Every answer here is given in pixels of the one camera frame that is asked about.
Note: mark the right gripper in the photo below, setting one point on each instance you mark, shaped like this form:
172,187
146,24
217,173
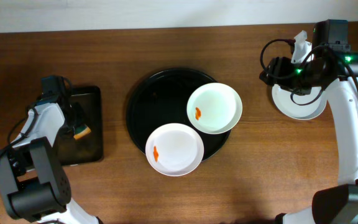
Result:
272,72

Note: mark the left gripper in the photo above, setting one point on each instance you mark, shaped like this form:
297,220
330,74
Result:
74,121

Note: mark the green orange sponge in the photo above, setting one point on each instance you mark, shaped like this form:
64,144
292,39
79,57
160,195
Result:
81,131

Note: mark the pale green plate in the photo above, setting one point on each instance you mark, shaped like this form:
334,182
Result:
298,109

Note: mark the white plate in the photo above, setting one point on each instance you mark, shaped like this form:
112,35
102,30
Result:
220,105
180,149

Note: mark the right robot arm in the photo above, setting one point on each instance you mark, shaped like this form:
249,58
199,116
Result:
323,72

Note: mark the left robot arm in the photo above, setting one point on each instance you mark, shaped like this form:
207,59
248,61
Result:
33,184

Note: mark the black rectangular tray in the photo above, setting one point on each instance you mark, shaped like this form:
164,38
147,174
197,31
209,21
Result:
88,148

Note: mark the round black tray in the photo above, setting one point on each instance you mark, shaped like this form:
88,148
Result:
161,99

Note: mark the orange sauce stain front plate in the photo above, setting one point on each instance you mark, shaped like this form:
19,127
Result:
156,154

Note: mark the orange sauce stain plate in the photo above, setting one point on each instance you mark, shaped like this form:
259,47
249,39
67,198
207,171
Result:
156,154
197,113

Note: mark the white plate front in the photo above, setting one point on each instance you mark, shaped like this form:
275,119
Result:
180,149

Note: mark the orange sauce stain right plate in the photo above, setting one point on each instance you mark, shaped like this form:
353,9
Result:
197,113

